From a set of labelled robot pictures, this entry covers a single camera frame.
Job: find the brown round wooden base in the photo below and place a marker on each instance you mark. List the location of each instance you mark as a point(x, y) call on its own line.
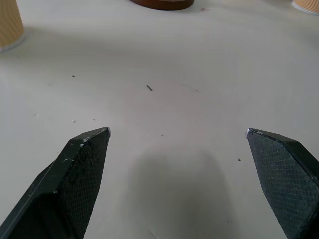
point(162, 3)

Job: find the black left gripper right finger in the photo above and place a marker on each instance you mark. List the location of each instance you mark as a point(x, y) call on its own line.
point(284, 179)

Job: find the yellow ribbed paper cup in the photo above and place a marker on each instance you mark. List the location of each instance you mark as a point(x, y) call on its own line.
point(8, 25)
point(307, 6)

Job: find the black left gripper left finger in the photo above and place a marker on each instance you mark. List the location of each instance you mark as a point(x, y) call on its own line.
point(69, 184)

